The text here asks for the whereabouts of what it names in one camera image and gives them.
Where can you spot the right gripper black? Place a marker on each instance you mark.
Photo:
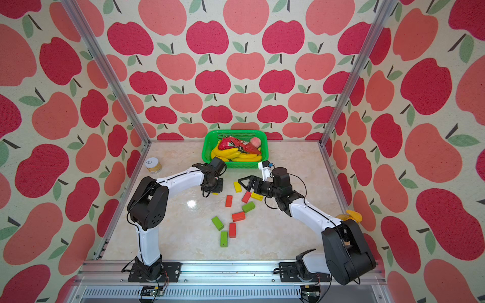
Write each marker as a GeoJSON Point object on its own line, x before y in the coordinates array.
{"type": "Point", "coordinates": [254, 179]}

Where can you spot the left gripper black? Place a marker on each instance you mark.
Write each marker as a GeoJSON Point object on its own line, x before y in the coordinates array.
{"type": "Point", "coordinates": [219, 190]}

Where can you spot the red block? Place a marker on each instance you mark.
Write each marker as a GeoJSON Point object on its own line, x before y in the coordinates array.
{"type": "Point", "coordinates": [246, 197]}
{"type": "Point", "coordinates": [232, 230]}
{"type": "Point", "coordinates": [229, 199]}
{"type": "Point", "coordinates": [237, 217]}

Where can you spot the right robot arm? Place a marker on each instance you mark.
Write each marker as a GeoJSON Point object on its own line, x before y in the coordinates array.
{"type": "Point", "coordinates": [346, 255]}

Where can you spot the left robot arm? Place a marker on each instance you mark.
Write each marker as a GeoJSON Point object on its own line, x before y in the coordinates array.
{"type": "Point", "coordinates": [147, 209]}

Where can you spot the green block upper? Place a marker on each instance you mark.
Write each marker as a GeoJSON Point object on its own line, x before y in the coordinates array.
{"type": "Point", "coordinates": [248, 207]}

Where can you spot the green block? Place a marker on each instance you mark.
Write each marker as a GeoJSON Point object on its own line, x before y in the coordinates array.
{"type": "Point", "coordinates": [224, 239]}
{"type": "Point", "coordinates": [248, 207]}
{"type": "Point", "coordinates": [217, 223]}

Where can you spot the yellow banana bunch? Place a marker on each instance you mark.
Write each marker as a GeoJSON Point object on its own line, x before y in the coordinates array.
{"type": "Point", "coordinates": [234, 155]}

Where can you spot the green plastic basket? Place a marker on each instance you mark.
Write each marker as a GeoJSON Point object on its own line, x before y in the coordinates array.
{"type": "Point", "coordinates": [213, 137]}

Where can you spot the green block left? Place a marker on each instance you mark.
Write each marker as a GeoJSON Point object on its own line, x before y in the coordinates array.
{"type": "Point", "coordinates": [217, 223]}

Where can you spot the pink peach toy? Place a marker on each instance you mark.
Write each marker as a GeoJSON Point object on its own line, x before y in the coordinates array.
{"type": "Point", "coordinates": [256, 142]}

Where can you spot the red snack packet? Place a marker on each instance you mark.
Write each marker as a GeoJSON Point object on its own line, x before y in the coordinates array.
{"type": "Point", "coordinates": [232, 142]}

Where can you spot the green block lower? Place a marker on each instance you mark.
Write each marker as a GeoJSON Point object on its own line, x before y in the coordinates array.
{"type": "Point", "coordinates": [224, 239]}

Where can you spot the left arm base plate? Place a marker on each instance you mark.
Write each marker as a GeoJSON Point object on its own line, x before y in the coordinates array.
{"type": "Point", "coordinates": [158, 272]}

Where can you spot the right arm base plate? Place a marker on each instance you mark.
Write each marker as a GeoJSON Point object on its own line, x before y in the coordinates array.
{"type": "Point", "coordinates": [296, 272]}

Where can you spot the aluminium front rail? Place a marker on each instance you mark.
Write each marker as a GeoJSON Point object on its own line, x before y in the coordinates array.
{"type": "Point", "coordinates": [218, 281]}

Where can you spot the right aluminium post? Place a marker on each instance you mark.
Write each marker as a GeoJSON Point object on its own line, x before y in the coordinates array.
{"type": "Point", "coordinates": [383, 14]}

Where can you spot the aluminium post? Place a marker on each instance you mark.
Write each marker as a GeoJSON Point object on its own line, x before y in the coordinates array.
{"type": "Point", "coordinates": [383, 14]}
{"type": "Point", "coordinates": [80, 22]}

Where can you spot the left aluminium post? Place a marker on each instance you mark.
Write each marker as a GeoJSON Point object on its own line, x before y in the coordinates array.
{"type": "Point", "coordinates": [80, 22]}

